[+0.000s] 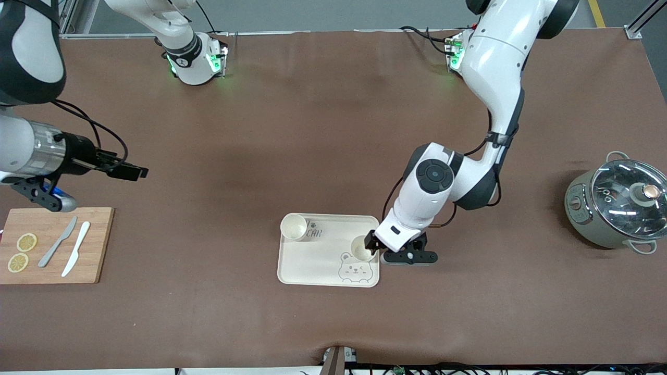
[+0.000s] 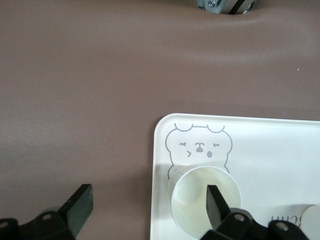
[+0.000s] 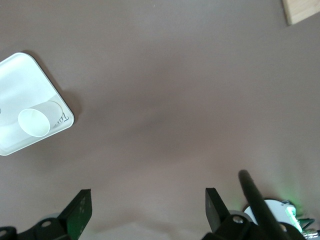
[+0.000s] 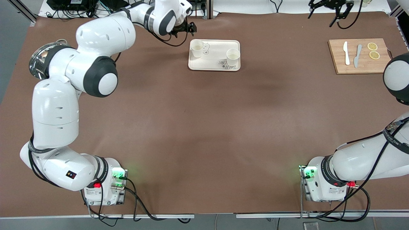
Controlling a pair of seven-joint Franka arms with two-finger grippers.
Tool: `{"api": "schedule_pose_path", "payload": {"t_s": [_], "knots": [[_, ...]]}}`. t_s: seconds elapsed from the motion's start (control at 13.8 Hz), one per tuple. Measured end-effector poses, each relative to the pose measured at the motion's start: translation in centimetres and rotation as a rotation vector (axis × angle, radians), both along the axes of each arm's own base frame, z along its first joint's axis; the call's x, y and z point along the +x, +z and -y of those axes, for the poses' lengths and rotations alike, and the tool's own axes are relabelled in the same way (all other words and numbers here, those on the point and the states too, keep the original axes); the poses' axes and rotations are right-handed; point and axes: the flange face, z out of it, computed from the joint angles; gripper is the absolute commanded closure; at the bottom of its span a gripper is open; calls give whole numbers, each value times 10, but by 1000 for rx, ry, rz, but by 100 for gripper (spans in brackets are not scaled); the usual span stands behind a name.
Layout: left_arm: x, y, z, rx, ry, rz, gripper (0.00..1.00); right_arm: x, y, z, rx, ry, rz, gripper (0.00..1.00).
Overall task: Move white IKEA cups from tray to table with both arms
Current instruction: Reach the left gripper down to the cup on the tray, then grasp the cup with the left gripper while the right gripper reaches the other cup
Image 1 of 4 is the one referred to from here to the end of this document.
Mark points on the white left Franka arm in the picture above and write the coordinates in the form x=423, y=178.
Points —
x=495, y=57

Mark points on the brown table cover mat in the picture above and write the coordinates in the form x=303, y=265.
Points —
x=312, y=130

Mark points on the white plastic knife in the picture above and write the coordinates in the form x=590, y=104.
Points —
x=75, y=250

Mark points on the glass pot lid with knob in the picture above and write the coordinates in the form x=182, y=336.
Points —
x=620, y=203

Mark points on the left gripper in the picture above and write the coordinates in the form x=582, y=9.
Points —
x=370, y=240

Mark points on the white IKEA cup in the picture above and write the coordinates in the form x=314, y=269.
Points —
x=359, y=250
x=294, y=227

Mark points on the pale green electric cooking pot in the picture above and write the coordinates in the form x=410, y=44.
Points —
x=583, y=219

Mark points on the cream bear print tray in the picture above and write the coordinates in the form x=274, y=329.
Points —
x=318, y=260

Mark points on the aluminium frame corner post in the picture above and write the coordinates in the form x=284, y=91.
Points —
x=643, y=18

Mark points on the grey plastic knife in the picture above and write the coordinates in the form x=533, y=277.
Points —
x=54, y=245

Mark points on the aluminium frame rail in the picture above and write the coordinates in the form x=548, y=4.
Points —
x=271, y=34

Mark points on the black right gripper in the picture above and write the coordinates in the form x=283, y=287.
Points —
x=79, y=154

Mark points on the yellow lemon slice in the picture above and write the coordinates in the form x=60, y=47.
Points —
x=26, y=242
x=18, y=263

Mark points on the table edge clamp post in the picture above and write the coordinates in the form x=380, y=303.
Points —
x=336, y=362

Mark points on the wooden cutting board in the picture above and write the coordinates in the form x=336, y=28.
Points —
x=52, y=271

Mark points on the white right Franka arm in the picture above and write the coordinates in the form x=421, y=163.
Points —
x=21, y=146

